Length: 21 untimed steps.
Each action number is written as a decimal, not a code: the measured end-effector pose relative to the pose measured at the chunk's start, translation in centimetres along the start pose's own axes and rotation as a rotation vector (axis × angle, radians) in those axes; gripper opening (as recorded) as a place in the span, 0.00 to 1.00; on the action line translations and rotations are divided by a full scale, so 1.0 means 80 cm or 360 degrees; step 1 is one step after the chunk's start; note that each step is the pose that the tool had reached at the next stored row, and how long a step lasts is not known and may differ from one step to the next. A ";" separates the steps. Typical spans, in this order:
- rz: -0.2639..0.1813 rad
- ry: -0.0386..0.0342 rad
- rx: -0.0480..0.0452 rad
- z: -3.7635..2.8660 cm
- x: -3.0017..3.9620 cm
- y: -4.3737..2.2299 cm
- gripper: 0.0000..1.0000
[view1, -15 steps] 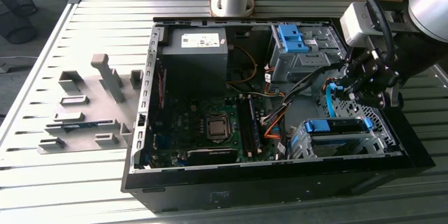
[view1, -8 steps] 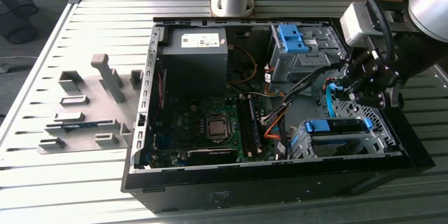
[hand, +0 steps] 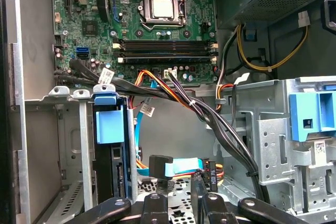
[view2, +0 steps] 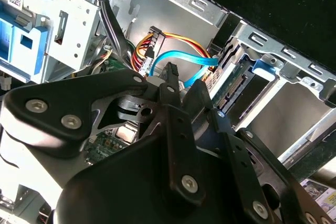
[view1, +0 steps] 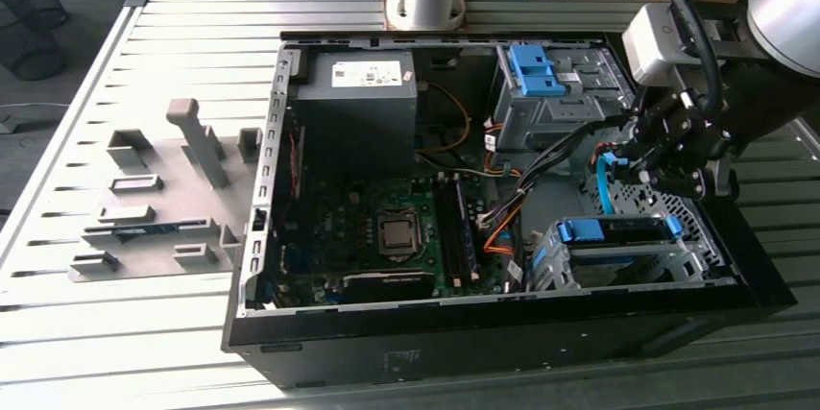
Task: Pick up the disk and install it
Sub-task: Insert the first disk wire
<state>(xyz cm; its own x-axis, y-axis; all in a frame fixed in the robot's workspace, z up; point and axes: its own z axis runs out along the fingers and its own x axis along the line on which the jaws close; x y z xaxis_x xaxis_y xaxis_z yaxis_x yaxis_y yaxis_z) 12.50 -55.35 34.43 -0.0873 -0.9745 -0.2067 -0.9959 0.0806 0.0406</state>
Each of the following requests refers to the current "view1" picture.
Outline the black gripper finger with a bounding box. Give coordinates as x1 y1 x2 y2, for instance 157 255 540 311
638 139 738 202
616 88 706 162

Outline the light blue data wire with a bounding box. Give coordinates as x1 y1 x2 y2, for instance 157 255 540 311
594 150 633 217

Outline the hard disk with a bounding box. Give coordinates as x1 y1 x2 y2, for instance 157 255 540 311
530 215 684 286

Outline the metal disk bay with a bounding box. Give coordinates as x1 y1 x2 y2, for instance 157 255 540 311
528 212 736 294

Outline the grey metal drive cage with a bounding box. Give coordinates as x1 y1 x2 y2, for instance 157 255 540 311
492 44 641 153

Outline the blue plastic drive latch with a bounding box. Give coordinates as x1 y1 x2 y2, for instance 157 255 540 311
508 44 572 98

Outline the blue RAM stick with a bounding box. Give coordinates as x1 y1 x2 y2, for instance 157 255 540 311
452 174 481 282

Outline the black RAM slot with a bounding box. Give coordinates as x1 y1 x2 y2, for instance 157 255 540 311
432 173 464 287

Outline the silver CPU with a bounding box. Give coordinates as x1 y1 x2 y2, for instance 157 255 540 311
381 216 417 247

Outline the grey Dell power supply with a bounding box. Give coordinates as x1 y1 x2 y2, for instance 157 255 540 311
294 49 421 172

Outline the CPU socket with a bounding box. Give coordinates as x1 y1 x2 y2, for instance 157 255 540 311
374 207 425 261

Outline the black open PC case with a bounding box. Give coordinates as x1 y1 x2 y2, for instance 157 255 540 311
220 30 800 390

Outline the black graphics card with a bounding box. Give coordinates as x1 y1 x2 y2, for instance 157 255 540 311
341 269 438 301

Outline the green motherboard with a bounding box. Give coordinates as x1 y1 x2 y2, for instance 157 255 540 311
274 174 513 308

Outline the grey parts rack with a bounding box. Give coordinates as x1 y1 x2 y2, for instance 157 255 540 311
66 97 265 285

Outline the black mesh wastebasket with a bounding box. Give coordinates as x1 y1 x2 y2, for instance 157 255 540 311
0 0 70 83

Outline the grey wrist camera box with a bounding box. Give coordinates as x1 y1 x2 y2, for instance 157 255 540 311
621 2 706 88

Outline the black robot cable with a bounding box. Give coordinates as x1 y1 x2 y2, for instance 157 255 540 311
642 0 732 113

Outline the black cable bundle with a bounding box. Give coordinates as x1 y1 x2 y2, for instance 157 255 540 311
478 116 633 229

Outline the thin orange wire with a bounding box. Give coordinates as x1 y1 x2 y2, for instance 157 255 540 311
414 83 473 157

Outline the orange wire bundle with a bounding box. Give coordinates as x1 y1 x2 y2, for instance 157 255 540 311
482 215 517 257

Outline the white floor cable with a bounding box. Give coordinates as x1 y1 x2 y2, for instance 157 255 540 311
0 100 70 111

